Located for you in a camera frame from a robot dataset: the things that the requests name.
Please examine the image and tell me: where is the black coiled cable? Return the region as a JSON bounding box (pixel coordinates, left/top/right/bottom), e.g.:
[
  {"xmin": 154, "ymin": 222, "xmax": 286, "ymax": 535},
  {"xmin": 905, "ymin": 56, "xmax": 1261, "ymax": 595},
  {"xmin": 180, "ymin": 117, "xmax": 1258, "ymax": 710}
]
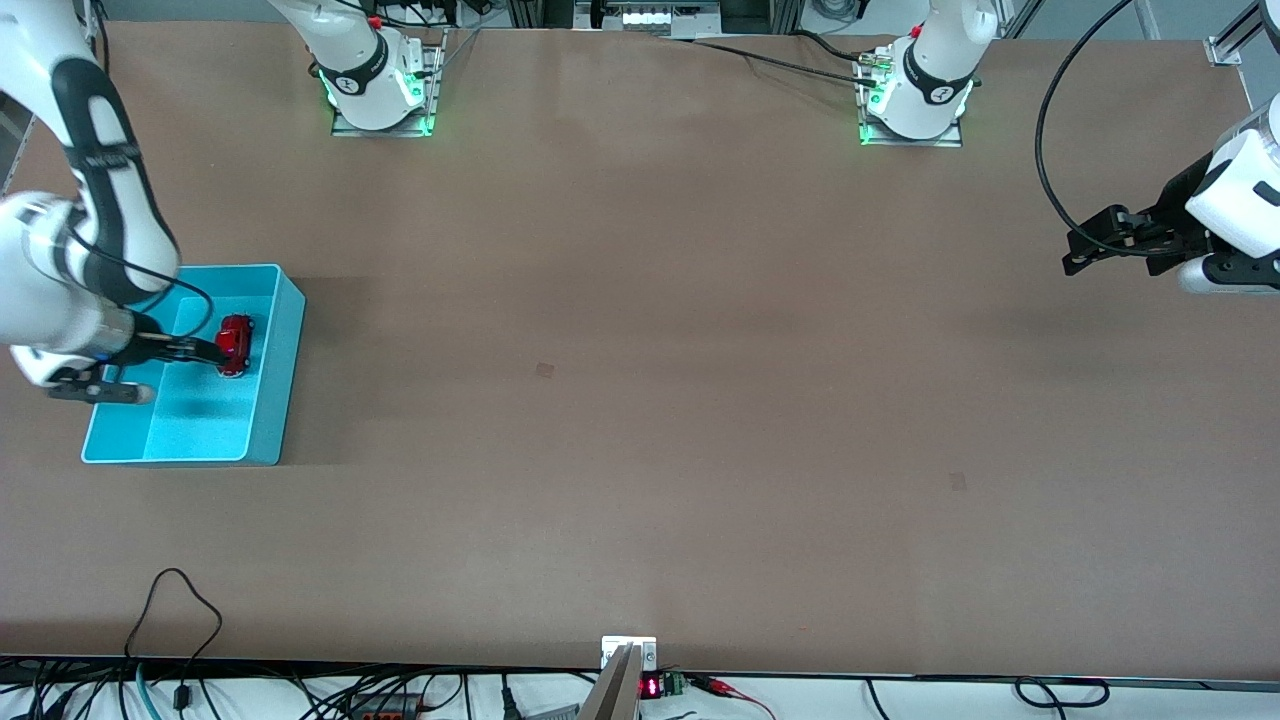
[{"xmin": 1015, "ymin": 677, "xmax": 1111, "ymax": 709}]

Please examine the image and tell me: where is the thin grey cable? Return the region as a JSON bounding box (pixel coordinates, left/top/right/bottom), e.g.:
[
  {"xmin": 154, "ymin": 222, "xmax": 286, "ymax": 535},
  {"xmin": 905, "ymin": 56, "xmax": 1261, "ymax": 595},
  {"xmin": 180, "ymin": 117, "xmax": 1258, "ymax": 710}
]
[{"xmin": 437, "ymin": 28, "xmax": 483, "ymax": 77}]

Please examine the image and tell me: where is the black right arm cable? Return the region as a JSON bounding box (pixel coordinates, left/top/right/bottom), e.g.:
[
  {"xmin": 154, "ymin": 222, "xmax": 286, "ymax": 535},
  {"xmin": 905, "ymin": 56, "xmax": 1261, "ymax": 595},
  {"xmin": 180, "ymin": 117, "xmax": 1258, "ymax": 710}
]
[{"xmin": 68, "ymin": 228, "xmax": 215, "ymax": 337}]

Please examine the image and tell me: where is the red clip lead wire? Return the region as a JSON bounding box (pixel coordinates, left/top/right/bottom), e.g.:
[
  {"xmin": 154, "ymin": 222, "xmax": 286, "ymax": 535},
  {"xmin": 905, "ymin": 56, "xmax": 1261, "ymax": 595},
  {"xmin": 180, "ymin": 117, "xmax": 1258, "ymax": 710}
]
[{"xmin": 690, "ymin": 675, "xmax": 777, "ymax": 720}]

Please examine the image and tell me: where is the short thick black cable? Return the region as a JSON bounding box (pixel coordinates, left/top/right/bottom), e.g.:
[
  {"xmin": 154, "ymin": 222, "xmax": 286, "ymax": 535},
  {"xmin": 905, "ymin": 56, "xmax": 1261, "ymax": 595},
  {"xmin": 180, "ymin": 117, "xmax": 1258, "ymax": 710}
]
[{"xmin": 790, "ymin": 30, "xmax": 871, "ymax": 63}]

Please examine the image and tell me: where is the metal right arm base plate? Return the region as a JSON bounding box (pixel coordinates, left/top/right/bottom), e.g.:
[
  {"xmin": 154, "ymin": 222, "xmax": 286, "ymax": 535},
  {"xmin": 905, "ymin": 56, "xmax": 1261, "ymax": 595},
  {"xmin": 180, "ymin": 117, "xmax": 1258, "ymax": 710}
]
[{"xmin": 330, "ymin": 28, "xmax": 447, "ymax": 138}]

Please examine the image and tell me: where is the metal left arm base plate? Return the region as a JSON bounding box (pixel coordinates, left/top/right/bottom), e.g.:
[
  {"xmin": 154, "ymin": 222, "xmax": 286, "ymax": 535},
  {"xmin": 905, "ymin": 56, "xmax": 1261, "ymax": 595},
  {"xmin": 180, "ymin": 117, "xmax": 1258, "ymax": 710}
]
[{"xmin": 855, "ymin": 45, "xmax": 966, "ymax": 149}]

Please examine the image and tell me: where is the blue plastic box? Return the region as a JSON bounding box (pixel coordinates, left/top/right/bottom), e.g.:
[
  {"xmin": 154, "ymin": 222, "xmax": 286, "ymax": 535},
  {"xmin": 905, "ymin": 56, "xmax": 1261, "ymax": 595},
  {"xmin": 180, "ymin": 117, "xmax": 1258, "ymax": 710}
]
[{"xmin": 82, "ymin": 264, "xmax": 307, "ymax": 466}]

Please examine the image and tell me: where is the aluminium frame corner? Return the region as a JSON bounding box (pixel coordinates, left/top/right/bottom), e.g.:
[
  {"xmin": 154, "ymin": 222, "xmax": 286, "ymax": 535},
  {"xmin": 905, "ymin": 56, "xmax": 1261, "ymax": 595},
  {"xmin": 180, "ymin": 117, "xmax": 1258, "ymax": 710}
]
[{"xmin": 1205, "ymin": 0, "xmax": 1280, "ymax": 67}]

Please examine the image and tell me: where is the red beetle toy car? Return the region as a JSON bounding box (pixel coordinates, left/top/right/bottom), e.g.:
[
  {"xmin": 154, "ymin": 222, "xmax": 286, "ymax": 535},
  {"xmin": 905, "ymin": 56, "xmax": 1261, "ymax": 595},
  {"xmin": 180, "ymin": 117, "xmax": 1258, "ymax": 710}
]
[{"xmin": 216, "ymin": 314, "xmax": 255, "ymax": 379}]

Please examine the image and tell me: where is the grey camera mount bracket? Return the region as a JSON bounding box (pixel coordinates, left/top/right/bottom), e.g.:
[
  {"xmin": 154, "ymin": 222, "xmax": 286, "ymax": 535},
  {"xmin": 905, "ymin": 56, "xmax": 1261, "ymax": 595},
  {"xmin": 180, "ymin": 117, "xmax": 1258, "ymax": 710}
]
[{"xmin": 578, "ymin": 636, "xmax": 659, "ymax": 720}]

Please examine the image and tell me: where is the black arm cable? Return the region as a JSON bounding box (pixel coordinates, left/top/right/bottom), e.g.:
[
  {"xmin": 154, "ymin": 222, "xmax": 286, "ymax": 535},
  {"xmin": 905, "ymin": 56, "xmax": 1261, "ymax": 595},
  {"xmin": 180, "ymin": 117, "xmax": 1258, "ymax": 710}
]
[
  {"xmin": 68, "ymin": 228, "xmax": 215, "ymax": 337},
  {"xmin": 1035, "ymin": 0, "xmax": 1139, "ymax": 243}
]

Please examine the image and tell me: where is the lit background device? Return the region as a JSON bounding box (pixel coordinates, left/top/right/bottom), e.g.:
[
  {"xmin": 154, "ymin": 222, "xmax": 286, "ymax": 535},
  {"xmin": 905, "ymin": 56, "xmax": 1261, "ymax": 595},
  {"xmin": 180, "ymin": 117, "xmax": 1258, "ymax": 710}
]
[{"xmin": 575, "ymin": 0, "xmax": 723, "ymax": 33}]

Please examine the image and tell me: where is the thin black looped cable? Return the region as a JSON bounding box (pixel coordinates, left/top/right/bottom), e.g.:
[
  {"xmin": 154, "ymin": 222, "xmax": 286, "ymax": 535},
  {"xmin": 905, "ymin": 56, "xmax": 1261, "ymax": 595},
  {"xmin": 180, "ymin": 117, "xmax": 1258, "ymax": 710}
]
[{"xmin": 125, "ymin": 568, "xmax": 223, "ymax": 711}]

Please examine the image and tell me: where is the long black base cable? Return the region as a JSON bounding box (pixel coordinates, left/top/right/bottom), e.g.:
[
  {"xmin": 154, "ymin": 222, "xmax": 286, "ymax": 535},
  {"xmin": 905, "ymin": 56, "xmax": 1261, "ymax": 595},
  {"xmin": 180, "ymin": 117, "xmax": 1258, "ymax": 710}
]
[{"xmin": 660, "ymin": 36, "xmax": 881, "ymax": 87}]

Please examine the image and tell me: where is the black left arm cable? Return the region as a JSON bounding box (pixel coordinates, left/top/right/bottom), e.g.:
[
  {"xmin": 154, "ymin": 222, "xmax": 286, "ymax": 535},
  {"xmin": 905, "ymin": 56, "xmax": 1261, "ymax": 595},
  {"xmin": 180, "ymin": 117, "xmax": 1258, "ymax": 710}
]
[{"xmin": 1035, "ymin": 0, "xmax": 1139, "ymax": 243}]

